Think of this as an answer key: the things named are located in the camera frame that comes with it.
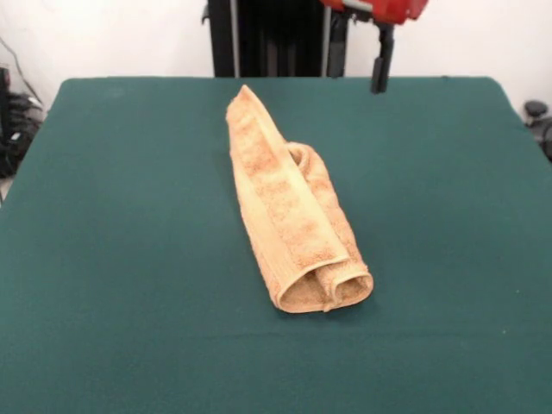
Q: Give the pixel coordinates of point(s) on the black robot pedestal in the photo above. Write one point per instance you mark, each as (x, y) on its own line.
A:
(276, 39)

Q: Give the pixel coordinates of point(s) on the black round chair base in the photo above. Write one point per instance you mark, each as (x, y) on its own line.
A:
(539, 116)

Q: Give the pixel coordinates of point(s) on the tan terry towel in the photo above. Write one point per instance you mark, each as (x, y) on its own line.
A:
(280, 207)

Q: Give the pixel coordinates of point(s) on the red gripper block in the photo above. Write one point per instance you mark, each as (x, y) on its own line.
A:
(388, 8)

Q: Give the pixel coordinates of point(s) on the dark green table cloth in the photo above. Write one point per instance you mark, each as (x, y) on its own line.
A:
(129, 259)

